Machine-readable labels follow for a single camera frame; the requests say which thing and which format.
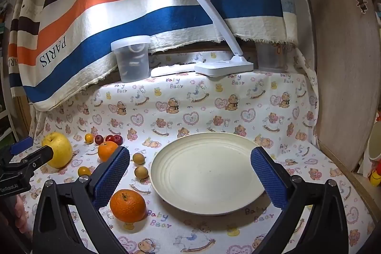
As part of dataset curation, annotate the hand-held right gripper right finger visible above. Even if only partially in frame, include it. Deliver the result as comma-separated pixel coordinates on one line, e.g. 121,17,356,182
250,147,349,254

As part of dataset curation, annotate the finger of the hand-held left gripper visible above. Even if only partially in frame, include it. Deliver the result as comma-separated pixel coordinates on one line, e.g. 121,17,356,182
9,136,34,155
9,146,57,180

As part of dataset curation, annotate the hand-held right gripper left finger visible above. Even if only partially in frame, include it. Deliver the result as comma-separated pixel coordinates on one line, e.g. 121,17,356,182
32,146,131,254

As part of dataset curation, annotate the large yellow apple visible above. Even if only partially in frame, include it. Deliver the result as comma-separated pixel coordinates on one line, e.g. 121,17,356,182
42,133,73,169

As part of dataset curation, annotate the smooth orange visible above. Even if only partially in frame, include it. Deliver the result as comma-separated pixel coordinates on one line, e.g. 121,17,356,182
98,141,119,162

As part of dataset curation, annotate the dark orange mandarin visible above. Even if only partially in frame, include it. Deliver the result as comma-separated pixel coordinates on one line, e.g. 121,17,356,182
110,189,147,222

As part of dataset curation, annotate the cream round plate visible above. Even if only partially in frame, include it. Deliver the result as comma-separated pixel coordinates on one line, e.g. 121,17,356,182
150,132,276,216

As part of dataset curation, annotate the white shelf unit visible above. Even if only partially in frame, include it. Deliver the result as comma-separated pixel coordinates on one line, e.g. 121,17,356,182
0,0,18,150

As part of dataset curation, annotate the bear print tablecloth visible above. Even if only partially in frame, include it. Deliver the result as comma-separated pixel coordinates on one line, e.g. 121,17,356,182
18,46,376,254

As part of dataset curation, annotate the yellow red toy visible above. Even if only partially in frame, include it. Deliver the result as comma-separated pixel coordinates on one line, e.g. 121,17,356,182
369,160,381,186

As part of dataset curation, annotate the cream paper cup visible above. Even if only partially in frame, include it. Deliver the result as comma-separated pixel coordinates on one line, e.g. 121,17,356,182
367,121,381,161

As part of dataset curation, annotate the translucent lidded plastic container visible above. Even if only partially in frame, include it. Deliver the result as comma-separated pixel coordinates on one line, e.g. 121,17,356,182
111,35,151,83

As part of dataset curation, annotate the clear plastic cup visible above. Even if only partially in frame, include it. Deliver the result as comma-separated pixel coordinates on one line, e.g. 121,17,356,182
255,41,294,74

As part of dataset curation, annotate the wooden board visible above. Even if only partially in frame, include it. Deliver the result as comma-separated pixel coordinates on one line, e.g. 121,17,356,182
298,0,381,183

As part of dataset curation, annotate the striped blanket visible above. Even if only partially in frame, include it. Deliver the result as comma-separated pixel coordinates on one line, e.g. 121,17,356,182
7,0,300,110

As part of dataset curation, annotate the cartoon sticker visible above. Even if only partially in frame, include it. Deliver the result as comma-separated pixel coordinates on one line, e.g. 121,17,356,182
354,0,370,14

